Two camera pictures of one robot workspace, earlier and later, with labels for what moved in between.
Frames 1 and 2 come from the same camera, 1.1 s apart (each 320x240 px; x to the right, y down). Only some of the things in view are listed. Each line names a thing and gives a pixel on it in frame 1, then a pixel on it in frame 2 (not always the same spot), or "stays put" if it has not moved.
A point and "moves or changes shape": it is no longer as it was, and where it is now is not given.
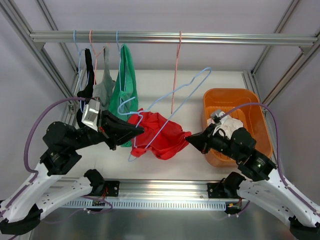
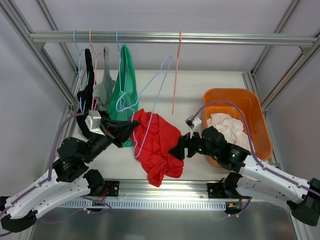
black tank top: [88, 92] stays put
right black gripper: [208, 139] to [188, 144]
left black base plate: [112, 188] stays put
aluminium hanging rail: [278, 37] stays put
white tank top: [228, 124] stays put
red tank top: [160, 136] moves or changes shape
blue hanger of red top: [159, 134] to [137, 152]
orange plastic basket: [245, 104] stays put
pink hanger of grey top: [96, 55] stays put
